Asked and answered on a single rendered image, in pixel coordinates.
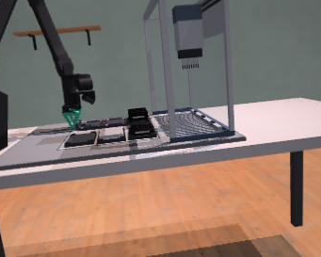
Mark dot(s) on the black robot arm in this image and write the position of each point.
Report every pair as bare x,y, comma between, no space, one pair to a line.
60,56

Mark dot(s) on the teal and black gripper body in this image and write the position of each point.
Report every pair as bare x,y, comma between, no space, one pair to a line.
67,106

